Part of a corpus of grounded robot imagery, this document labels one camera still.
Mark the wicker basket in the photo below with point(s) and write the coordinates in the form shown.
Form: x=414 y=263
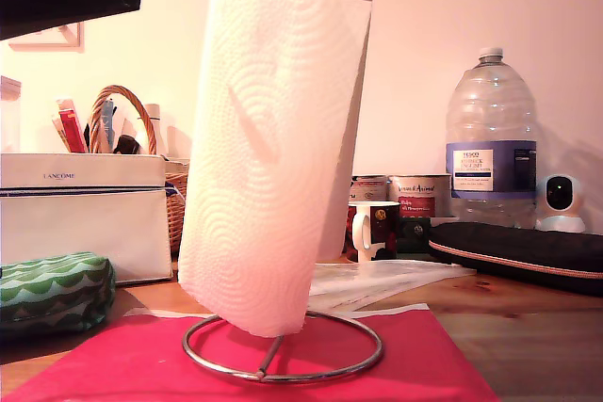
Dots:
x=174 y=213

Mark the blue tube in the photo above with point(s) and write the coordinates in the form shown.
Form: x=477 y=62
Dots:
x=110 y=124

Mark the large clear water bottle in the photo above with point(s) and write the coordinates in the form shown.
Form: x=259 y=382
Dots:
x=494 y=171

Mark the clear plastic sleeve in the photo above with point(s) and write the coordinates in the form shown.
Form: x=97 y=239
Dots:
x=400 y=279

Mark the red pink carton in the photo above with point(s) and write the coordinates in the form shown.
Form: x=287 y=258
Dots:
x=70 y=129

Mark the black case with pale trim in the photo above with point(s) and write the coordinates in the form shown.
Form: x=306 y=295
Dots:
x=518 y=246

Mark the white Lancome box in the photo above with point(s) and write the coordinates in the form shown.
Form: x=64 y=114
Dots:
x=85 y=232

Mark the small black object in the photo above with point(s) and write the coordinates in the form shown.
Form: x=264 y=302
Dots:
x=126 y=144

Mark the white paper towel roll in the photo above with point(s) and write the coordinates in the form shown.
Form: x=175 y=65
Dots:
x=264 y=162

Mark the red paper mat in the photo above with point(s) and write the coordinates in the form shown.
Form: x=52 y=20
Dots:
x=118 y=364

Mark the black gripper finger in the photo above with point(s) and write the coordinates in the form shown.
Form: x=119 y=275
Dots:
x=61 y=4

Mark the small white round camera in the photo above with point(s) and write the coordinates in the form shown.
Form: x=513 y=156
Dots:
x=560 y=195

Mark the pale picture frame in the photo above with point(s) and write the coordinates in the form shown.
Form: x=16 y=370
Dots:
x=47 y=46

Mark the green wave-patterned pouch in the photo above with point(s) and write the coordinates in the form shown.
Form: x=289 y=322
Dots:
x=52 y=289

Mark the metallic paper towel stand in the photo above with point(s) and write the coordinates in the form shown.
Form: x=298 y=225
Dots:
x=260 y=376

